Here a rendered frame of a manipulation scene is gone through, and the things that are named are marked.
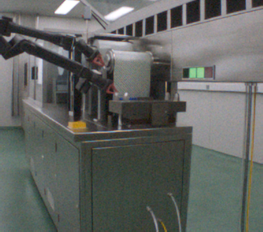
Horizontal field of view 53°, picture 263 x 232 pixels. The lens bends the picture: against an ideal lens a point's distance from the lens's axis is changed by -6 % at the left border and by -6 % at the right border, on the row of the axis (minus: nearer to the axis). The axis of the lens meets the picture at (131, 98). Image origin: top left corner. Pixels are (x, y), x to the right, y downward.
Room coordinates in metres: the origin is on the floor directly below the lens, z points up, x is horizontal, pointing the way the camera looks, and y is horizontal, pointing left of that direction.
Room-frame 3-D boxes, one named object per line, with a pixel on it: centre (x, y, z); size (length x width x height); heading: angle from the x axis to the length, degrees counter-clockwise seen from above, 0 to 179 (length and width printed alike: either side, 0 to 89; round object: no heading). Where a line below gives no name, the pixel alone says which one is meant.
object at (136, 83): (1.62, 0.00, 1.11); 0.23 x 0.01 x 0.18; 117
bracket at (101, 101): (1.63, 0.19, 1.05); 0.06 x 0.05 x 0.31; 117
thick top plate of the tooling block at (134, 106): (1.53, -0.09, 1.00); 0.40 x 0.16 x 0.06; 117
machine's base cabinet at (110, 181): (2.47, 0.52, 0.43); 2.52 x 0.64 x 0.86; 27
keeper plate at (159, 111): (1.45, -0.15, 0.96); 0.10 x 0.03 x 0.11; 117
